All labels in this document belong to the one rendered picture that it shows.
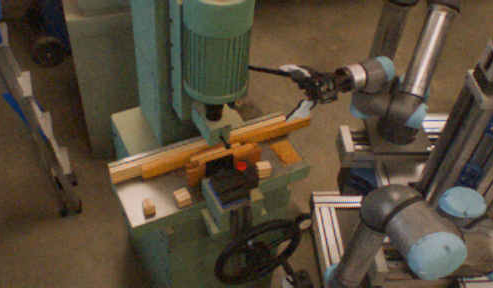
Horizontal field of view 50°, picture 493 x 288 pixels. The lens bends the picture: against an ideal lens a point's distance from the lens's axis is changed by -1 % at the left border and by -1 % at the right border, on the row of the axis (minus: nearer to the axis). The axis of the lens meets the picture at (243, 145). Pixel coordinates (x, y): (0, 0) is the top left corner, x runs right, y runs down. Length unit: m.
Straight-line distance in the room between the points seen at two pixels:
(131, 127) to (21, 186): 1.09
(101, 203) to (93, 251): 0.28
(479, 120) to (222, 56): 0.76
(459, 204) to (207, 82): 0.77
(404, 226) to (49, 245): 1.86
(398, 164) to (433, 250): 0.94
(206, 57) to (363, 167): 0.93
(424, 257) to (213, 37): 0.69
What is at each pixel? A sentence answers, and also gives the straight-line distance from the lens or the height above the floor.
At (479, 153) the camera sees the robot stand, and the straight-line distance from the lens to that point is 1.77.
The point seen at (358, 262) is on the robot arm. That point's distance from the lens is 1.41.
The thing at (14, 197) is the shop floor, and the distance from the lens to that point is 2.88.
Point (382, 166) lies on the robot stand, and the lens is 2.05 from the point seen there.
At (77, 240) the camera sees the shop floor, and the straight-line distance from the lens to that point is 2.65.
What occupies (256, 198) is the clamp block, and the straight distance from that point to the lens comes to 1.54.
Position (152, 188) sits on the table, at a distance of 1.63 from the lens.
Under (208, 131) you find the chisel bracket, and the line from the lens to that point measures 1.57.
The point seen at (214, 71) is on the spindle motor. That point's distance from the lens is 1.38.
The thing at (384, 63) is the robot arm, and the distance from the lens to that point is 1.57.
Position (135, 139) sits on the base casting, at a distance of 1.91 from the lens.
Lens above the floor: 2.17
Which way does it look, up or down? 47 degrees down
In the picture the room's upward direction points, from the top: 6 degrees clockwise
